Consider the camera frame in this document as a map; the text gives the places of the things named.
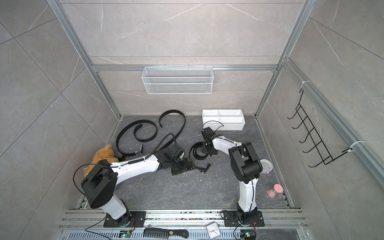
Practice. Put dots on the black comb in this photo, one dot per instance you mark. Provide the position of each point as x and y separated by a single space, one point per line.
164 233

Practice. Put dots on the pink round container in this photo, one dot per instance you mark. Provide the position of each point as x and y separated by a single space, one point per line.
266 165

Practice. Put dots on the white wire mesh basket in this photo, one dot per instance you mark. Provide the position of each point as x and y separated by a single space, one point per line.
178 80

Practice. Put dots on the white divided storage box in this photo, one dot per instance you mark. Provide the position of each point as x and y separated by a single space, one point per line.
223 120

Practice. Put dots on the black wire hook rack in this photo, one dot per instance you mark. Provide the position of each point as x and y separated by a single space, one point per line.
313 135

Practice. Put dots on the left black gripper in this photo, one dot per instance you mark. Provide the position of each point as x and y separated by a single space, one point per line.
186 167

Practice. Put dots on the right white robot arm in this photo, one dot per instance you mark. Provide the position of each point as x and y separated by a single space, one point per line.
245 164

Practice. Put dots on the curled black belt with buckle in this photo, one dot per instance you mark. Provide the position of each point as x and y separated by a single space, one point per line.
137 124

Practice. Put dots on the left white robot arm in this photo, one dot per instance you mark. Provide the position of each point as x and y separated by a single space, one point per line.
99 185

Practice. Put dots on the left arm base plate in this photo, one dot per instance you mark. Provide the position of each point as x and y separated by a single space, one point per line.
136 219

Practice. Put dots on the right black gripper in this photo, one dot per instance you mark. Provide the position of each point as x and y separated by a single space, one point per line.
204 149

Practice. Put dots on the small white clock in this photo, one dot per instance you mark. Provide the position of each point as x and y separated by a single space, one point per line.
213 230

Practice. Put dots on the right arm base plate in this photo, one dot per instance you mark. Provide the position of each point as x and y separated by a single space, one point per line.
235 218

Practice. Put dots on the long black leather belt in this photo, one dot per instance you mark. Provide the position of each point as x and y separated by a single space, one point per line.
196 152

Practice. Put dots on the brown teddy bear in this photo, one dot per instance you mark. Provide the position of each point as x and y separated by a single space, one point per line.
106 153

